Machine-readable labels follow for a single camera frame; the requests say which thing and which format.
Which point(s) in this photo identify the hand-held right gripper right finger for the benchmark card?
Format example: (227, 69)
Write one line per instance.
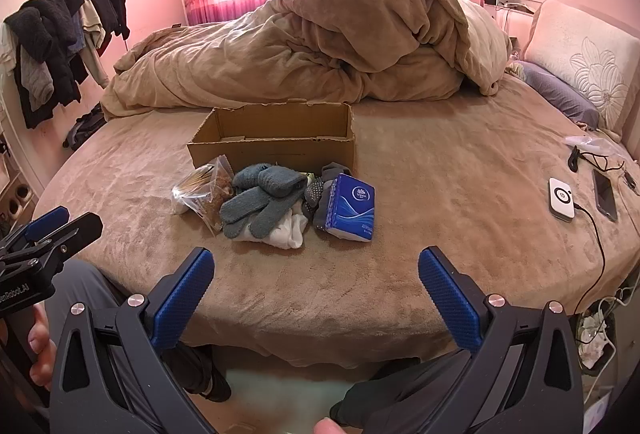
(450, 299)

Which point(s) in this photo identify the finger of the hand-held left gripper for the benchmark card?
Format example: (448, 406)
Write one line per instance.
(75, 229)
(47, 218)

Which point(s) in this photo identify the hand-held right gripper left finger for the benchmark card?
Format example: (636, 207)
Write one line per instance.
(182, 299)

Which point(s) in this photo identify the clear bag of brown snacks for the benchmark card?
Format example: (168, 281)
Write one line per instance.
(216, 204)

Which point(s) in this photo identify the clear bag of pale sticks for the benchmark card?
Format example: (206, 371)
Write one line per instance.
(192, 188)

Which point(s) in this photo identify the white sock bundle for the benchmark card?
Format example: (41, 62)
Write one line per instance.
(280, 234)

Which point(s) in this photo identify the blue tissue pack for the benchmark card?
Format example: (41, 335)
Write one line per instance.
(352, 209)

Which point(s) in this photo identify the grey socks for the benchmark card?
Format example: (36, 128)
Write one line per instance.
(270, 196)

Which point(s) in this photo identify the grey knit glove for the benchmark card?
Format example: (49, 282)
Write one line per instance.
(247, 175)

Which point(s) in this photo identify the grey dotted sock bundle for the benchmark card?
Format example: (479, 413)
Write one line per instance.
(320, 194)

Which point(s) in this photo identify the cardboard box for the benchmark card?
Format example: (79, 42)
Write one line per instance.
(270, 154)

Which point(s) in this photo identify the yellow patterned socks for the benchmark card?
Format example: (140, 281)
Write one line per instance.
(311, 175)

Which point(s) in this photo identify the person's left hand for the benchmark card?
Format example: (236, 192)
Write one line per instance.
(44, 364)

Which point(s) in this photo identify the person's right hand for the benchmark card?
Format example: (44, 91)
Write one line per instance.
(327, 427)

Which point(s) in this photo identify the dark bag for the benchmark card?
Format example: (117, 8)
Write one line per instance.
(85, 126)

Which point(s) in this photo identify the person's right leg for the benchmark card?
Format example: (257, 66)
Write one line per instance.
(350, 406)

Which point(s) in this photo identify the white card with circle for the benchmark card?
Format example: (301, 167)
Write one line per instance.
(562, 199)

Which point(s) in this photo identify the rack of hanging clothes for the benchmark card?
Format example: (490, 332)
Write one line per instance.
(45, 44)

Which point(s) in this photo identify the black phone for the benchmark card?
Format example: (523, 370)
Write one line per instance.
(604, 194)

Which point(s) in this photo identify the clear plastic bag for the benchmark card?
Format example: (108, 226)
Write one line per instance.
(595, 144)

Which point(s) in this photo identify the purple grey pillow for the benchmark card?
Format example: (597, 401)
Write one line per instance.
(560, 94)

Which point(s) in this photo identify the brown duvet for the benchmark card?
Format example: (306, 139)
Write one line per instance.
(300, 54)

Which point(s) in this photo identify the cream flower embroidered pillow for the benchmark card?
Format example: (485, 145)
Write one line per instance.
(585, 59)

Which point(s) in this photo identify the white bedside shelf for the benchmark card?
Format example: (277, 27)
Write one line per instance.
(505, 4)

